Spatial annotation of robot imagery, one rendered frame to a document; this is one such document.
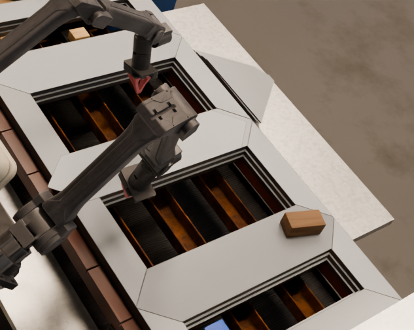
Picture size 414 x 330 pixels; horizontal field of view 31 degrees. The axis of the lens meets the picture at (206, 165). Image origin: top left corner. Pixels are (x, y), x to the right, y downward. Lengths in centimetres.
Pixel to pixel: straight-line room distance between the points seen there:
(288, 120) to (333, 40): 189
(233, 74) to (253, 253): 86
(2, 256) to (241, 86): 144
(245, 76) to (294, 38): 169
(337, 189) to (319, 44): 201
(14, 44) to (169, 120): 52
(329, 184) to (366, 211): 15
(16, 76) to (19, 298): 72
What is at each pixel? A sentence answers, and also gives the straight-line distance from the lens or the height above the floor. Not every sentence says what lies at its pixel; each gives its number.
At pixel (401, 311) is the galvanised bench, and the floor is 105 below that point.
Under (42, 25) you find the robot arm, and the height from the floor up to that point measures 141.
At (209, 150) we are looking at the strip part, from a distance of 241.
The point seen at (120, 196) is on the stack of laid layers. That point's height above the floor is 85.
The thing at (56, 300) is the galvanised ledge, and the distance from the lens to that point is 220.
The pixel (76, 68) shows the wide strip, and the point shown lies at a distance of 255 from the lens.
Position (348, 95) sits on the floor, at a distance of 431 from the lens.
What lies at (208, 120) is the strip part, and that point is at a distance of 251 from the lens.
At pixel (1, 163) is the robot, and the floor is 134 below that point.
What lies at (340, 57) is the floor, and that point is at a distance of 455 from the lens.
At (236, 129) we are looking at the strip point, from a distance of 252.
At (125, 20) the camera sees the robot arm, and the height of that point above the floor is 131.
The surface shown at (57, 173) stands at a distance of 223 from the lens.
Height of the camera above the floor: 257
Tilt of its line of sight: 46 degrees down
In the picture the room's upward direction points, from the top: 23 degrees clockwise
